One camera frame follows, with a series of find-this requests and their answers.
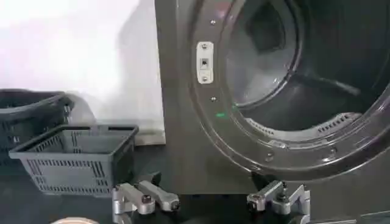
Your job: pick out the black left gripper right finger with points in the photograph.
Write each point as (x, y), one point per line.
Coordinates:
(274, 198)

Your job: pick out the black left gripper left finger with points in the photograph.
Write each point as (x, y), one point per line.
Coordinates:
(143, 198)

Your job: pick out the round pale object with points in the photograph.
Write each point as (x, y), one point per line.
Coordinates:
(74, 221)

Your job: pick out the grey slotted plastic basket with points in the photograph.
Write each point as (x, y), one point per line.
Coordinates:
(76, 158)

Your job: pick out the grey dryer with round opening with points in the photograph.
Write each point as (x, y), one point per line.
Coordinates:
(195, 121)

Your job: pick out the black plastic basket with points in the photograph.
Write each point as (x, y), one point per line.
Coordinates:
(24, 115)

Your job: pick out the white door latch plate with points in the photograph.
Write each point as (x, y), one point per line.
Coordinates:
(204, 62)

